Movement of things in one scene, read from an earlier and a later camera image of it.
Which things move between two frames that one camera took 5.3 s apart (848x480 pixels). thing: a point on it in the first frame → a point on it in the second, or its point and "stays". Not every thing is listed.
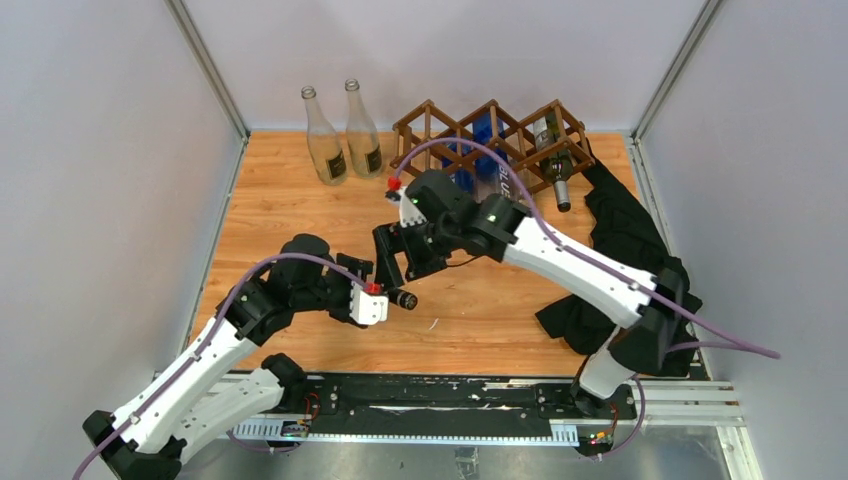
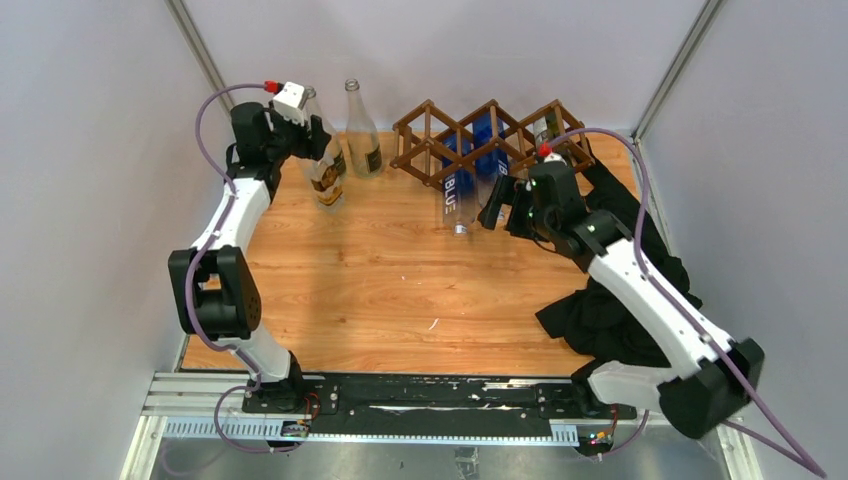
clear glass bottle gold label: [363, 151] stays
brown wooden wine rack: [547, 149] stays
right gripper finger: [388, 240] → [509, 190]
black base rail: [442, 400] stays
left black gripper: [344, 310] → [313, 146]
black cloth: [624, 231] stays
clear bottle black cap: [402, 298] → [328, 180]
